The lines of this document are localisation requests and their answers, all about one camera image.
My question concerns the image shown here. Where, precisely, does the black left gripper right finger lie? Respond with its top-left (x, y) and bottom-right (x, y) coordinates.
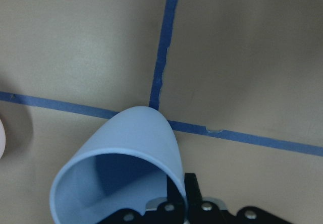
top-left (184, 173), bottom-right (289, 224)

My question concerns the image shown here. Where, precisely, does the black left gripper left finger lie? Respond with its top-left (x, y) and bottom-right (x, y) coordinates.
top-left (99, 175), bottom-right (187, 223)

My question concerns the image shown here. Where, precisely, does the light blue cup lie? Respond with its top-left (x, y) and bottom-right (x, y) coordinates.
top-left (49, 106), bottom-right (184, 223)

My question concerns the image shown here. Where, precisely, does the pink bowl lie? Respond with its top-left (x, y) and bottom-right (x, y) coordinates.
top-left (0, 121), bottom-right (6, 158)

